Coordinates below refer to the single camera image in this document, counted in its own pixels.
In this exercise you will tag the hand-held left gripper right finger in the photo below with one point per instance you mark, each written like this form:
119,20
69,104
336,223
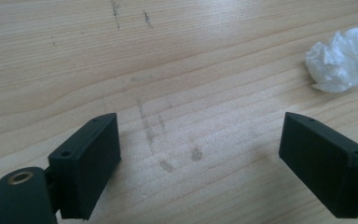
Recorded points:
326,161

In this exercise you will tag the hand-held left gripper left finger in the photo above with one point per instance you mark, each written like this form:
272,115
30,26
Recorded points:
87,161

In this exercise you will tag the crumpled white tissue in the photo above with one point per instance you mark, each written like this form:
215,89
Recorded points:
341,62

